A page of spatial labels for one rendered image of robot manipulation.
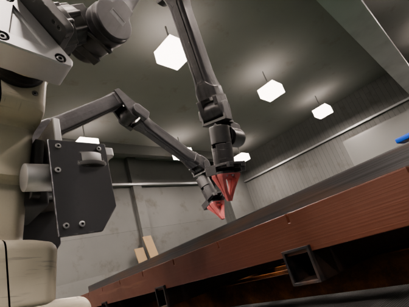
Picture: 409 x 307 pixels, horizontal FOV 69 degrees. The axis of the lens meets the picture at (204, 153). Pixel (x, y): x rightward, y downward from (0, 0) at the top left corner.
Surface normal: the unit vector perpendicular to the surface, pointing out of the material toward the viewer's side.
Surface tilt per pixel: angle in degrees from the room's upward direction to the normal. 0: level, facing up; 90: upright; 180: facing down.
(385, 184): 90
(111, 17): 100
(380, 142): 90
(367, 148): 90
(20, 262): 90
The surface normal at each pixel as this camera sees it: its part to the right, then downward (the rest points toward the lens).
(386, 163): -0.78, 0.01
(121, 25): 0.79, -0.25
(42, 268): 0.66, -0.44
